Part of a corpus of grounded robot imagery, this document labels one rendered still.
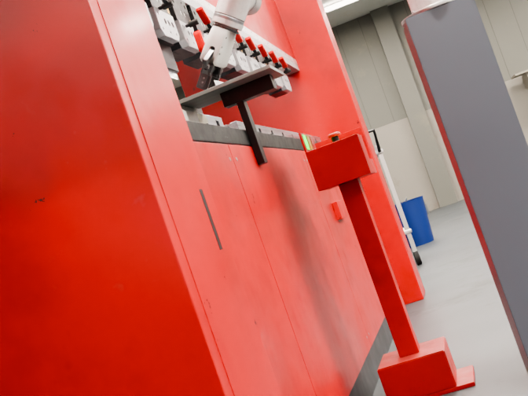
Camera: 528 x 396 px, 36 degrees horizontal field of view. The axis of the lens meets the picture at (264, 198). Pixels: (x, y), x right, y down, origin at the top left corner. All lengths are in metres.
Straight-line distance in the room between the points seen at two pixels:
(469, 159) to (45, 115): 1.27
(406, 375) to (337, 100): 2.20
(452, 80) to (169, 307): 1.25
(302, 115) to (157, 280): 3.30
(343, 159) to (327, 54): 2.04
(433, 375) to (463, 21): 0.98
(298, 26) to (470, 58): 2.32
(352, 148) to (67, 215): 1.34
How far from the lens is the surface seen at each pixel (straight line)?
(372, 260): 2.44
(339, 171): 2.37
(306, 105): 4.36
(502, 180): 2.17
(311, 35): 4.39
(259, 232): 1.95
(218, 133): 1.91
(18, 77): 1.19
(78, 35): 1.16
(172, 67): 2.28
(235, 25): 2.19
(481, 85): 2.18
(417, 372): 2.42
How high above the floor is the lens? 0.61
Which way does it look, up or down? 2 degrees up
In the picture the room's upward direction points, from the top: 19 degrees counter-clockwise
